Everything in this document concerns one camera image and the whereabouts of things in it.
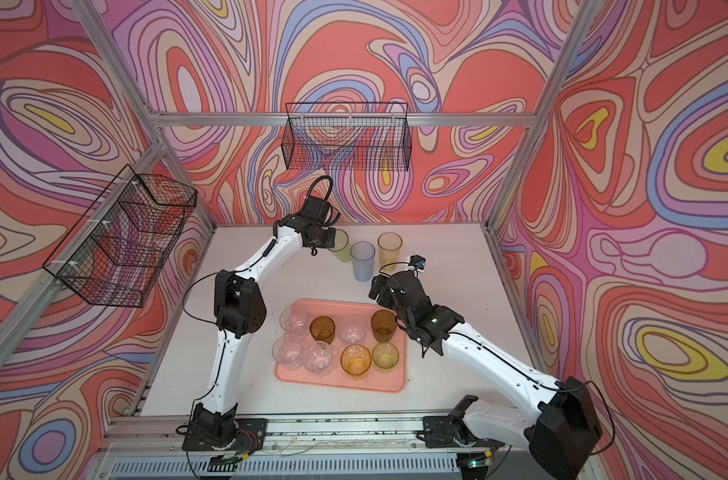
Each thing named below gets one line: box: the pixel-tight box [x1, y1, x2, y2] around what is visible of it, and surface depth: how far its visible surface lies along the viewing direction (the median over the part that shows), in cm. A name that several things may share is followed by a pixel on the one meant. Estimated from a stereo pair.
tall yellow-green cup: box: [328, 228, 351, 263], surface depth 98 cm
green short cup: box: [372, 342, 400, 370], surface depth 86 cm
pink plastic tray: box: [272, 298, 408, 393], surface depth 86 cm
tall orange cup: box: [377, 232, 403, 268], surface depth 99 cm
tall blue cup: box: [350, 241, 376, 283], surface depth 101 cm
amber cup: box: [340, 344, 372, 379], surface depth 85 cm
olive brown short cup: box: [371, 309, 398, 343], surface depth 86 cm
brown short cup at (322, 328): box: [310, 316, 336, 344], surface depth 88 cm
